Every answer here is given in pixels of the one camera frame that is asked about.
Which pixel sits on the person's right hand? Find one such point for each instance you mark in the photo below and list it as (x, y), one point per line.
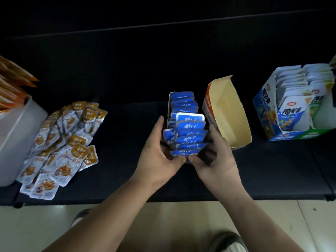
(221, 167)

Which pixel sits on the person's left hand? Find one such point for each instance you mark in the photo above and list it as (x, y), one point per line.
(153, 160)

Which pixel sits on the person's left thumb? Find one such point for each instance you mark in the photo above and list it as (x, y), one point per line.
(157, 129)

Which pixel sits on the person's right thumb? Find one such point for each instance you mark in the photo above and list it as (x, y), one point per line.
(217, 136)

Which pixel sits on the person's left forearm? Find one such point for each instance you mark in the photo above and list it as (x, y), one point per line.
(105, 217)

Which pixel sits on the person's right forearm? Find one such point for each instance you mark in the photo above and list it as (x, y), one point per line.
(257, 223)

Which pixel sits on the empty orange white cardboard box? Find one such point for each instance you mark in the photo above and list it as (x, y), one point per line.
(228, 112)

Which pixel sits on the row of blue snack packets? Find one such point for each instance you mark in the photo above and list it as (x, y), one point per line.
(187, 120)

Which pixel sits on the blue green display box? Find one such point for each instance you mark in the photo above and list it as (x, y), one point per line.
(267, 112)

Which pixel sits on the row of blue white packets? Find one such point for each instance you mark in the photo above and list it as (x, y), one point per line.
(291, 102)

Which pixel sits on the pile of orange silver packets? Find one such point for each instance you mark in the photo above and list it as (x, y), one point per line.
(63, 149)

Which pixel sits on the person's right shoe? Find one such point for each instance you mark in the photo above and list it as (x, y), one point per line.
(228, 242)

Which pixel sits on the person's shoe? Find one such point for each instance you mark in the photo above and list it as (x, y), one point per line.
(81, 216)
(228, 242)

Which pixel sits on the row of green white packets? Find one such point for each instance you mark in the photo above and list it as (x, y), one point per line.
(319, 83)

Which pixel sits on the person's left shoe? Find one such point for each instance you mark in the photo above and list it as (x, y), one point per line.
(81, 216)

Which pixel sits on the black table foot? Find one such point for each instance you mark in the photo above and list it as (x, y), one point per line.
(18, 205)
(329, 198)

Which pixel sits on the yellowish packet edge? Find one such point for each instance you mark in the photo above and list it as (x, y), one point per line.
(333, 61)

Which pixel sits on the white plastic container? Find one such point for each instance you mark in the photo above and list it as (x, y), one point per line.
(18, 139)

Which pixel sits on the row of orange packets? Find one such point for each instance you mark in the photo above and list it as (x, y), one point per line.
(11, 83)

